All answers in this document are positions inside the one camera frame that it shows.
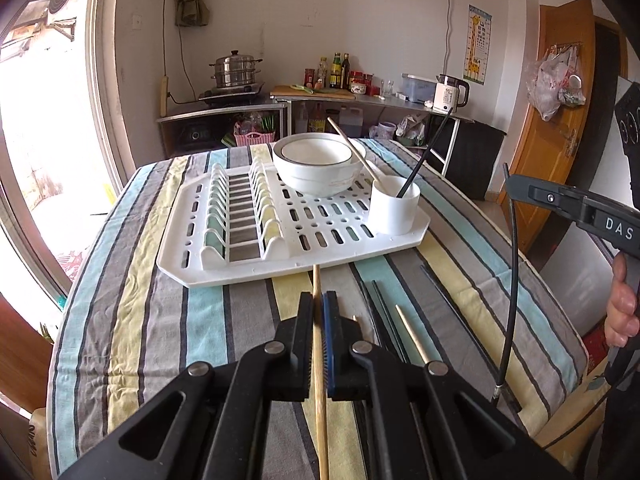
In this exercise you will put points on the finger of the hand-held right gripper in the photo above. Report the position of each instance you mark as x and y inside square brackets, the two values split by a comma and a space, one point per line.
[555, 200]

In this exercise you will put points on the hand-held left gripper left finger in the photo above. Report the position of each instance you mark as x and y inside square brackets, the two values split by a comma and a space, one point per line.
[306, 350]

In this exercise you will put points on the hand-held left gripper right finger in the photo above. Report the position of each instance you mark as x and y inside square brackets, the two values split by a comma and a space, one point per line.
[330, 340]

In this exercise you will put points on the wooden chopstick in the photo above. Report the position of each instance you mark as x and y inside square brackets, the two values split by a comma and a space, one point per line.
[317, 285]
[412, 335]
[350, 147]

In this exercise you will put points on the white plastic dish rack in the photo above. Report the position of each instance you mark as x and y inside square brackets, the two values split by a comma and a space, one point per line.
[320, 220]

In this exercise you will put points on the white cylindrical cup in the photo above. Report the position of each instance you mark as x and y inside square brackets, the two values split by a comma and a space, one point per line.
[392, 215]

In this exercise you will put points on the person's right forearm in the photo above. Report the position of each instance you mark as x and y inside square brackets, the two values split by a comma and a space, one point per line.
[622, 410]

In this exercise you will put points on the person's right hand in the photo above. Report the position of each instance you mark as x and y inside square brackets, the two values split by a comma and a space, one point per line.
[620, 315]

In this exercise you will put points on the orange wooden door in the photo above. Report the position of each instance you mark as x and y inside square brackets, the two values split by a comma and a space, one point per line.
[545, 150]

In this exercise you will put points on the black cabinet panel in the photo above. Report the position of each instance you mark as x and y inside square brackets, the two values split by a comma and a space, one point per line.
[470, 155]

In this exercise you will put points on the hanging plastic bags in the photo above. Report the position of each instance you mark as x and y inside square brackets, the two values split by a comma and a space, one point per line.
[552, 85]

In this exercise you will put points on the white electric kettle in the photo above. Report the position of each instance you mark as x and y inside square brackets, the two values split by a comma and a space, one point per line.
[447, 96]

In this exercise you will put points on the grocery bags under counter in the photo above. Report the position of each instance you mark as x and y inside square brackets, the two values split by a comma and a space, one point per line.
[412, 130]

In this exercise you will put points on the striped tablecloth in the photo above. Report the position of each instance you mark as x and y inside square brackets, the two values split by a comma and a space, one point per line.
[150, 320]

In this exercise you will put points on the white bowl dark rim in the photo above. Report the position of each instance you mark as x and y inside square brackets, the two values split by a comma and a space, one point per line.
[359, 155]
[312, 170]

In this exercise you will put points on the clear plastic storage container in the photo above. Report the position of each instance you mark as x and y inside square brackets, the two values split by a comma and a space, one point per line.
[417, 87]

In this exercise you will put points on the purple mug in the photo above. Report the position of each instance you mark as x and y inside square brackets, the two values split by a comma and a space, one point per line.
[386, 130]

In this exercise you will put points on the yellow patterned cloth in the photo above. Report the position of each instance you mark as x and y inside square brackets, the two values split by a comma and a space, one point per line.
[565, 410]

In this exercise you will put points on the steel kitchen counter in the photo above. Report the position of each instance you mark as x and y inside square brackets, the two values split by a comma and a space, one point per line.
[380, 102]

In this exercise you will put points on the pink woven basket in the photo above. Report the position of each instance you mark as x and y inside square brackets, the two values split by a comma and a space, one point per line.
[254, 137]

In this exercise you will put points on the translucent plastic jug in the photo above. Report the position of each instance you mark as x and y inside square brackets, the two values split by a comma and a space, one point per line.
[350, 121]

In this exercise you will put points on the red lidded jars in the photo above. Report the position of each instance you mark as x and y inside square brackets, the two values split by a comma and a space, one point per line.
[362, 80]

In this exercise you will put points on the dark glass oil bottle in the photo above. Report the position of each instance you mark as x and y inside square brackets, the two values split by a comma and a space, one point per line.
[336, 72]
[346, 72]

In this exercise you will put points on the wooden cutting board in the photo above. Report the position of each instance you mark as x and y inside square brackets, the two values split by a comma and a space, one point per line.
[310, 92]

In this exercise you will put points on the black cooktop stove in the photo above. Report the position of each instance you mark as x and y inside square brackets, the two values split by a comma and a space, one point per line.
[232, 94]

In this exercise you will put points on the brown wooden chair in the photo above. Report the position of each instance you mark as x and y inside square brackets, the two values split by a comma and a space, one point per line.
[22, 350]

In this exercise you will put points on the stainless steel steamer pot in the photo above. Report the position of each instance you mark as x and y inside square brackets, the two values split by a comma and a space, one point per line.
[236, 70]

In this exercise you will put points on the sliding glass window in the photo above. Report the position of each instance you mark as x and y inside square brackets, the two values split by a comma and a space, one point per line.
[50, 135]

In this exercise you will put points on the giraffe wall poster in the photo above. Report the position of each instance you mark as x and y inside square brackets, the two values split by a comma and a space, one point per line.
[475, 45]

